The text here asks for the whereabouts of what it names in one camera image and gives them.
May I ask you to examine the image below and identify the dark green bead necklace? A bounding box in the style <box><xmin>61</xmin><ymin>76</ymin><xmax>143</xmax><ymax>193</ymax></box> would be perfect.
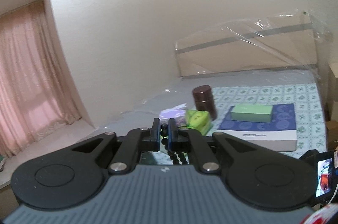
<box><xmin>160</xmin><ymin>123</ymin><xmax>190</xmax><ymax>166</ymax></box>

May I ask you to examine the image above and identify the blue and white book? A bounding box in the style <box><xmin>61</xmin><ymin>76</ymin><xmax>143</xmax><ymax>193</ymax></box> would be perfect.
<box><xmin>216</xmin><ymin>103</ymin><xmax>297</xmax><ymax>152</ymax></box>

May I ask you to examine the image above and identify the green floral tablecloth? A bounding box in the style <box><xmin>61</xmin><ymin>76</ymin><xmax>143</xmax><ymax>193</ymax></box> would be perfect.
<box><xmin>206</xmin><ymin>83</ymin><xmax>327</xmax><ymax>158</ymax></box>

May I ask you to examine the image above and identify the small green box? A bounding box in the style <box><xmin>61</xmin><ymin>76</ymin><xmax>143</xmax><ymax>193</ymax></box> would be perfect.
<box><xmin>230</xmin><ymin>104</ymin><xmax>273</xmax><ymax>123</ymax></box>

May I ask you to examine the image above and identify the pink curtain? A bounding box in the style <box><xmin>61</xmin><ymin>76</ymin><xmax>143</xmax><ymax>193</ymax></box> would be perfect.
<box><xmin>1</xmin><ymin>0</ymin><xmax>81</xmax><ymax>158</ymax></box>

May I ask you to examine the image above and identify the green tissue pack bundle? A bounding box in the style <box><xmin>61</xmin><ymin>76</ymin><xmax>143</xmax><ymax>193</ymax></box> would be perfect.
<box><xmin>186</xmin><ymin>110</ymin><xmax>212</xmax><ymax>135</ymax></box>

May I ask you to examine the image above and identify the dark brown round canister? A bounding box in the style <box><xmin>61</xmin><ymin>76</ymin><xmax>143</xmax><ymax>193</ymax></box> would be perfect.
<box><xmin>192</xmin><ymin>85</ymin><xmax>217</xmax><ymax>121</ymax></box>

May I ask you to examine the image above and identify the purple tissue pack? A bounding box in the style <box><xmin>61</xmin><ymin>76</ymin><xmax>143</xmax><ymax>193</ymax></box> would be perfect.
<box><xmin>159</xmin><ymin>103</ymin><xmax>187</xmax><ymax>127</ymax></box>

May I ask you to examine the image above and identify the plastic wrapped headboard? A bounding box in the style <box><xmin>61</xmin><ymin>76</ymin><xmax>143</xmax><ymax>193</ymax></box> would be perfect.
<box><xmin>175</xmin><ymin>10</ymin><xmax>333</xmax><ymax>76</ymax></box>

